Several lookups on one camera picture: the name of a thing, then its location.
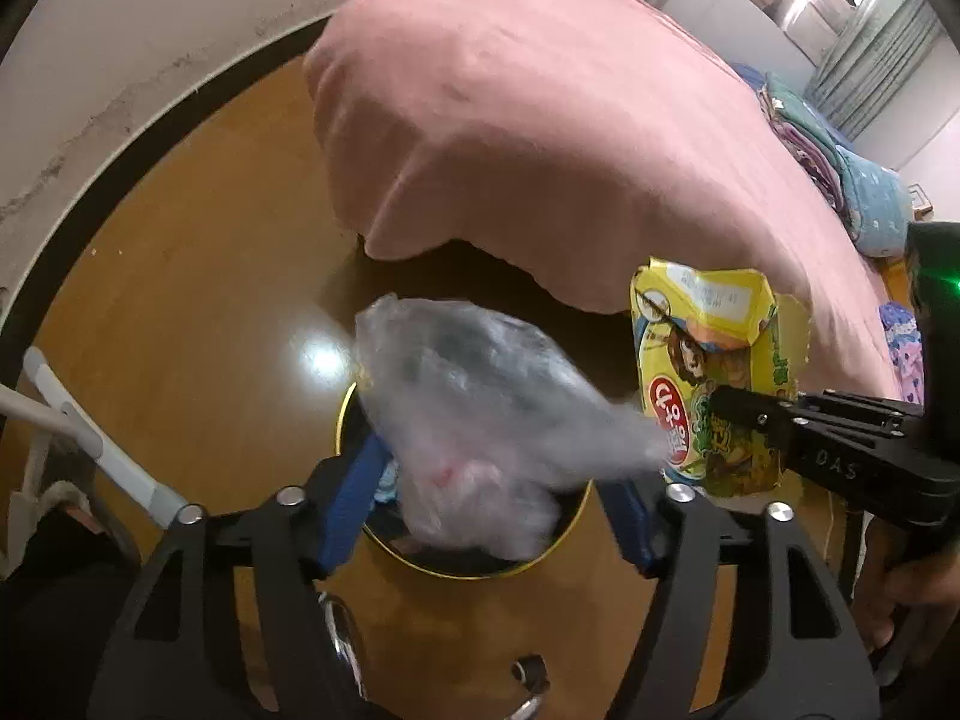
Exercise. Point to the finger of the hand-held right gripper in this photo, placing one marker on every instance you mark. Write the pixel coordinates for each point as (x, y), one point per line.
(750, 406)

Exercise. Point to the black bin with yellow rim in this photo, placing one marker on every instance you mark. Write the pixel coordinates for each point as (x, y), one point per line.
(375, 540)

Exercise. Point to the clear plastic bag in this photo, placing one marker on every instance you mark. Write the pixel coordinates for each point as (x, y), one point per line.
(480, 405)

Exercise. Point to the blue dotted pillow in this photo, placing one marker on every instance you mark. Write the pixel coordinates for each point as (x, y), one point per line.
(874, 202)

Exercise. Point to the dark cloth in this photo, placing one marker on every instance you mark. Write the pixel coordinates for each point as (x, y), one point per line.
(52, 615)

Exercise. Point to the stack of folded clothes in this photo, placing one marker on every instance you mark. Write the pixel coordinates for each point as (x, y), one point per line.
(806, 139)

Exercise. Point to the bed with pink blanket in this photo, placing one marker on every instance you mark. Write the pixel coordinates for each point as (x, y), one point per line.
(540, 127)

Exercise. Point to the person's right hand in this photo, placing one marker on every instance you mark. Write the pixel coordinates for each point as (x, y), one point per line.
(926, 592)

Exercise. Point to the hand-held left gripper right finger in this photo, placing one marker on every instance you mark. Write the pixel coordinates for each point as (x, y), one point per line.
(628, 529)

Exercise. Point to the yellow snack packet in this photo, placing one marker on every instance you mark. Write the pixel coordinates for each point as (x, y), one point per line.
(705, 330)

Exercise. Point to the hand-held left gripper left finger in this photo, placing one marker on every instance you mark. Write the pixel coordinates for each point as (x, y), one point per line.
(351, 499)

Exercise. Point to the white metal rack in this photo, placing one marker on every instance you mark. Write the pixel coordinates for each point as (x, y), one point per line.
(97, 450)

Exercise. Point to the purple printed cloth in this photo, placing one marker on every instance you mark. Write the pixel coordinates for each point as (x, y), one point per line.
(904, 352)

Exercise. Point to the chrome chair base with caster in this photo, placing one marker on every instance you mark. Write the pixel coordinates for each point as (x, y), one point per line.
(345, 637)

